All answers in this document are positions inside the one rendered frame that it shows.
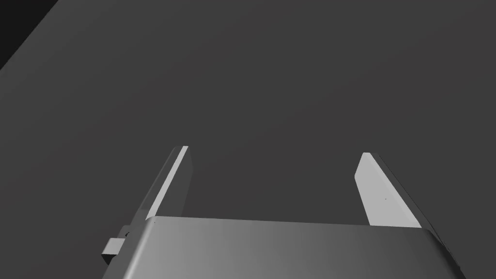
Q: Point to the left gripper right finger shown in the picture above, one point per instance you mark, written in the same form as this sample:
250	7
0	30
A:
381	193

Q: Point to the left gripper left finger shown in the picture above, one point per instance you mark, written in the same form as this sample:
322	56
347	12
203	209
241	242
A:
173	186

